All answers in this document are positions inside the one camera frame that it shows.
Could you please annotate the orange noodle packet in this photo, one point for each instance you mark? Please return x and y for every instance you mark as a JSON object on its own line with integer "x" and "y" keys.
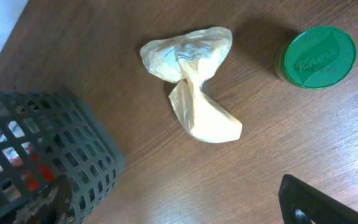
{"x": 21, "y": 174}

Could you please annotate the beige crumpled paper pouch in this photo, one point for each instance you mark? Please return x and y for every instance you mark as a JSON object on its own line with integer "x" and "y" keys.
{"x": 189, "y": 61}

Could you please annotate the green lid seasoning jar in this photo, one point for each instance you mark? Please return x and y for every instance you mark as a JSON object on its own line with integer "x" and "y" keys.
{"x": 317, "y": 58}

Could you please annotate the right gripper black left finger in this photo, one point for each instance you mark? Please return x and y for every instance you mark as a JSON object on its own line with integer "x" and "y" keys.
{"x": 50, "y": 205}

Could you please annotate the grey plastic basket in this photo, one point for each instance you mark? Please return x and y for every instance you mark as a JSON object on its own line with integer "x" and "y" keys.
{"x": 72, "y": 143}

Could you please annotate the white tissue pack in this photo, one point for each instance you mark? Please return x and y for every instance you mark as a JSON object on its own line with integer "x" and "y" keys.
{"x": 12, "y": 139}

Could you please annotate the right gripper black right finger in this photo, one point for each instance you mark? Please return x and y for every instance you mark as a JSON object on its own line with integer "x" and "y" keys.
{"x": 301, "y": 203}

